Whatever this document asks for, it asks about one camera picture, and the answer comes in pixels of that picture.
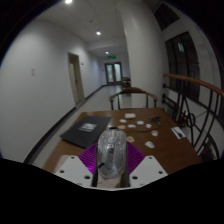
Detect black cable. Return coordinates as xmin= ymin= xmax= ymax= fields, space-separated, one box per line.
xmin=116 ymin=115 xmax=164 ymax=133

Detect glass double door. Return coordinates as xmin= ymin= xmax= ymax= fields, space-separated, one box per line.
xmin=104 ymin=61 xmax=123 ymax=85

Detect wooden armchair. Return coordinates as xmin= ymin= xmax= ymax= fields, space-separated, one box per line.
xmin=108 ymin=86 xmax=159 ymax=111

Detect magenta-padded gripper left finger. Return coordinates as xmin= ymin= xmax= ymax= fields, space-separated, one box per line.
xmin=54 ymin=142 xmax=99 ymax=188

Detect white card with black pen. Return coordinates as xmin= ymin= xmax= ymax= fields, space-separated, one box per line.
xmin=171 ymin=126 xmax=187 ymax=140

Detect dark hallway chair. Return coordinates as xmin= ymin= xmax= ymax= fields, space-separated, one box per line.
xmin=121 ymin=77 xmax=132 ymax=89

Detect beige flat pad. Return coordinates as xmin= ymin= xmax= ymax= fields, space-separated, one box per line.
xmin=124 ymin=112 xmax=137 ymax=120

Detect black closed laptop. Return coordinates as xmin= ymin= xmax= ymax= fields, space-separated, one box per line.
xmin=59 ymin=114 xmax=113 ymax=149

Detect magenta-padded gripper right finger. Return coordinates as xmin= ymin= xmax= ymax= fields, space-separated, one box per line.
xmin=124 ymin=143 xmax=169 ymax=188

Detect ceiling lights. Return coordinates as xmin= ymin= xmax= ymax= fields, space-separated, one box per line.
xmin=64 ymin=0 xmax=110 ymax=55

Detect white side door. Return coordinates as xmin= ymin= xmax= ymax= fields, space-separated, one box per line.
xmin=67 ymin=52 xmax=86 ymax=105

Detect dark window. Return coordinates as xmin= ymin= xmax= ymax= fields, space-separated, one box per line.
xmin=164 ymin=31 xmax=202 ymax=101

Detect translucent grey computer mouse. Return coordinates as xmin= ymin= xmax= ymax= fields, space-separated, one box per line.
xmin=96 ymin=129 xmax=129 ymax=179

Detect large white sticker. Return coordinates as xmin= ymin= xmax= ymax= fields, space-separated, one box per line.
xmin=144 ymin=140 xmax=156 ymax=149

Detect black railing with wooden handrail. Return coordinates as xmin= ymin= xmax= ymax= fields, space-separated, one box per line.
xmin=161 ymin=73 xmax=224 ymax=163

